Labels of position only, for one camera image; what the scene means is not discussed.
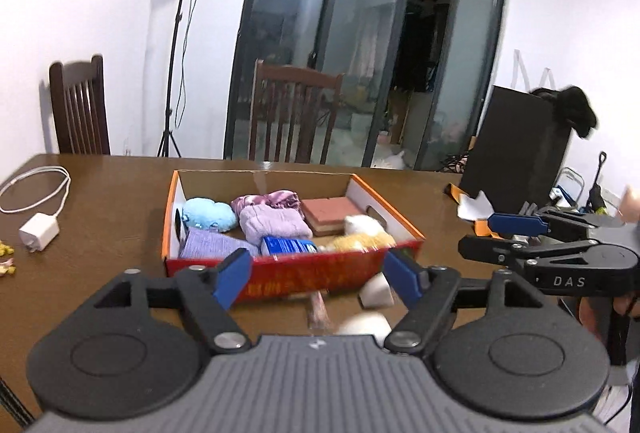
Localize white plush toy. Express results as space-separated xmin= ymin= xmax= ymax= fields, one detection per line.
xmin=344 ymin=213 xmax=387 ymax=238

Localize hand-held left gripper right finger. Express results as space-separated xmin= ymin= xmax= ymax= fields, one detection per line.
xmin=382 ymin=248 xmax=548 ymax=355

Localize white plush piece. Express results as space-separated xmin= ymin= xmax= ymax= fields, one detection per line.
xmin=358 ymin=274 xmax=396 ymax=310
xmin=334 ymin=312 xmax=393 ymax=346

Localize person's right hand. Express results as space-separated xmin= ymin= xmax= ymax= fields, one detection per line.
xmin=614 ymin=186 xmax=640 ymax=317

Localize white bag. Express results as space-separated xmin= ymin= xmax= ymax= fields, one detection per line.
xmin=372 ymin=150 xmax=407 ymax=170

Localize black long-handled tool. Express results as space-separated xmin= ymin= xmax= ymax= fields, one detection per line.
xmin=585 ymin=152 xmax=608 ymax=214

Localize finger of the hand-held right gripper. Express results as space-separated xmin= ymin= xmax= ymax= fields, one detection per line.
xmin=487 ymin=208 xmax=626 ymax=237
xmin=457 ymin=234 xmax=601 ymax=267

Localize pink cloth strip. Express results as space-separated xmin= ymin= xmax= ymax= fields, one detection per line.
xmin=306 ymin=291 xmax=333 ymax=331

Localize white charger cable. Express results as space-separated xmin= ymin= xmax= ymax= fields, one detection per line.
xmin=0 ymin=166 xmax=72 ymax=218

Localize blue tissue packet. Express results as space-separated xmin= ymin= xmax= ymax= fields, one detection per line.
xmin=261 ymin=235 xmax=319 ymax=256

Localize black cloth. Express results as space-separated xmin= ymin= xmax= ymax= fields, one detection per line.
xmin=530 ymin=86 xmax=599 ymax=139

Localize sliding glass door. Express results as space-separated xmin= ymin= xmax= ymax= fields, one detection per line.
xmin=224 ymin=0 xmax=508 ymax=171

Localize dark wooden chair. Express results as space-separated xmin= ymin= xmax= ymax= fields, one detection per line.
xmin=248 ymin=59 xmax=346 ymax=164
xmin=49 ymin=54 xmax=112 ymax=156

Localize lavender towel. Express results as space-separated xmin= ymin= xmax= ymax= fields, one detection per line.
xmin=238 ymin=206 xmax=314 ymax=248

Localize orange red cardboard box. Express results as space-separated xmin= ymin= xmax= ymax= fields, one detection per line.
xmin=161 ymin=169 xmax=427 ymax=306

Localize purple satin cloth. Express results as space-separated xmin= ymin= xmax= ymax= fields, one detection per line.
xmin=231 ymin=190 xmax=302 ymax=211

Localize lilac knitted cloth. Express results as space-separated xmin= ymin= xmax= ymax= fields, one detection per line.
xmin=178 ymin=227 xmax=261 ymax=260

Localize blue plush toy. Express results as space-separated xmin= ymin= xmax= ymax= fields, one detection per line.
xmin=181 ymin=197 xmax=238 ymax=234

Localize white charger block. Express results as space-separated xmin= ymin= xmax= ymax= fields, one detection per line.
xmin=19 ymin=213 xmax=60 ymax=253

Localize dark hanging clothes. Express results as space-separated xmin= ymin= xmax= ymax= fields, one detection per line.
xmin=392 ymin=0 xmax=453 ymax=93

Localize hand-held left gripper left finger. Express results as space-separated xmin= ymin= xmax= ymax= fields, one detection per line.
xmin=92 ymin=248 xmax=252 ymax=355

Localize yellow plush toy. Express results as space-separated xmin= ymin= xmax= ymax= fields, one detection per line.
xmin=317 ymin=233 xmax=398 ymax=254

